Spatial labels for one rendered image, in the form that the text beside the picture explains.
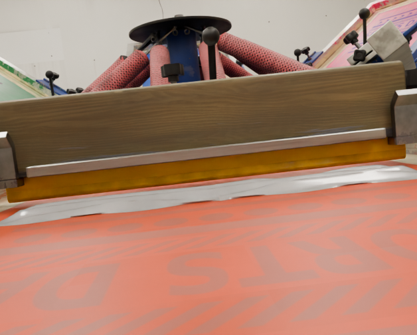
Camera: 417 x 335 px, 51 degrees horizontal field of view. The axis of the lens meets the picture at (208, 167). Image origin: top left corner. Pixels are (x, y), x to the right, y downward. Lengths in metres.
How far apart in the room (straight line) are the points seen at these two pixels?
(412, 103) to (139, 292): 0.36
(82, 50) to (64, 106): 4.32
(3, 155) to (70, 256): 0.23
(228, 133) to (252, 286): 0.29
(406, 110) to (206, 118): 0.19
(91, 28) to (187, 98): 4.37
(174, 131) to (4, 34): 4.62
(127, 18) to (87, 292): 4.61
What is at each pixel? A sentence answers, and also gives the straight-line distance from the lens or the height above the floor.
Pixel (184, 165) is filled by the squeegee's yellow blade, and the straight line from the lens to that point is 0.44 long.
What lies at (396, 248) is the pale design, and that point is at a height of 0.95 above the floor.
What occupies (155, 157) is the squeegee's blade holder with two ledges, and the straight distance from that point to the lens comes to 0.42.
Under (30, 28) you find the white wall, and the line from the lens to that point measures 4.94.
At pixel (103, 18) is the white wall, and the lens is 4.79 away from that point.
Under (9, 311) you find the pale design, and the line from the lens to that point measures 0.18.
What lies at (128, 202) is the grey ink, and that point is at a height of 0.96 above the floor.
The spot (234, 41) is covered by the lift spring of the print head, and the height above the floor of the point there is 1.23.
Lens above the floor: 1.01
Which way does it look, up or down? 5 degrees down
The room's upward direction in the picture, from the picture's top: 6 degrees counter-clockwise
